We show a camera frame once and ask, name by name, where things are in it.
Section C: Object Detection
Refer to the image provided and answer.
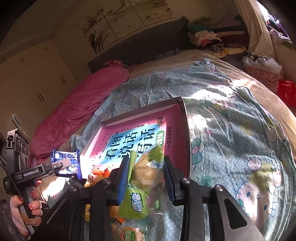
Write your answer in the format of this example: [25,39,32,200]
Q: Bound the blue snack packet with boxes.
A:
[51,149,82,180]

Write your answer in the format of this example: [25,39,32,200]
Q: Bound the orange rice cracker pack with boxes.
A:
[84,168,110,188]

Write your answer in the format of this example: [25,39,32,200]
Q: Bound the green milk bread packet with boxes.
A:
[118,145,164,219]

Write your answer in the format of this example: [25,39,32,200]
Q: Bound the green label round cake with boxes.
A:
[111,221,145,241]

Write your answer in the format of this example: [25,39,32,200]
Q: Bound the left hand red nails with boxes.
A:
[10,179,43,237]

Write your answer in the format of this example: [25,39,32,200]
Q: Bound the pink rolled blanket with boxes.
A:
[27,61,130,167]

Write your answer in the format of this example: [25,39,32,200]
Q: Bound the pink and blue book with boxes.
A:
[89,104,188,178]

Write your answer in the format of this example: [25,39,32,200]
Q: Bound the hello kitty patterned quilt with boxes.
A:
[71,57,295,240]

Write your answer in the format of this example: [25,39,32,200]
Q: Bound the cream wardrobe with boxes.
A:
[1,41,78,139]

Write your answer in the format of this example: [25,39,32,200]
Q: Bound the dark upholstered headboard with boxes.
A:
[87,16,192,73]

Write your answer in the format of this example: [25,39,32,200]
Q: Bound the floral fabric bag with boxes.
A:
[245,67,284,94]

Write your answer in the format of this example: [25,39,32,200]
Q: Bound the white plastic bag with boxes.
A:
[242,52,282,74]

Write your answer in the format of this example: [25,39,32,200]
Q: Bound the red plastic bag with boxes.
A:
[277,80,296,108]

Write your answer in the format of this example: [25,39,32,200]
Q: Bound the pile of folded clothes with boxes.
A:
[188,15,249,58]

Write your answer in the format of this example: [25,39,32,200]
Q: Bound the cream curtain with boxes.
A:
[234,0,274,58]

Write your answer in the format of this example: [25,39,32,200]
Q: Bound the tree painting wall art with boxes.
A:
[75,1,175,54]

